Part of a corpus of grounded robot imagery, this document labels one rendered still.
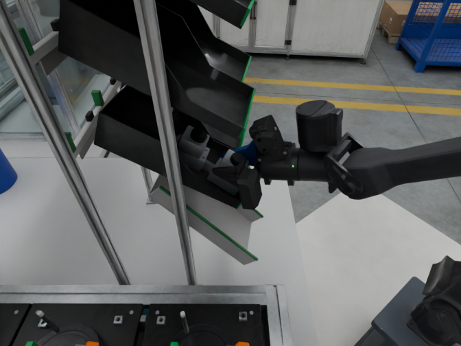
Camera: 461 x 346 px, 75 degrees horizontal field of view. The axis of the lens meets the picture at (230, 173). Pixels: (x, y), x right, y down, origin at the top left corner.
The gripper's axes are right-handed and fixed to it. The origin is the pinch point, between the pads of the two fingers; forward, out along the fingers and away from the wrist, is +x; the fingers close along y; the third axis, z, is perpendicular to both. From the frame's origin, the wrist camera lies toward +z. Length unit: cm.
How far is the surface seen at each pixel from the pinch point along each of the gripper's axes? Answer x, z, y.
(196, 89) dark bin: 3.6, 14.5, 0.0
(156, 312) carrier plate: 17.4, -26.4, 17.6
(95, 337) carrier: 24.9, -23.3, 26.5
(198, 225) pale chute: 9.2, -12.7, 4.6
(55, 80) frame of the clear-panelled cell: 80, 10, -37
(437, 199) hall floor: -76, -137, -158
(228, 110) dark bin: -1.2, 10.7, 0.1
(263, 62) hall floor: 98, -79, -358
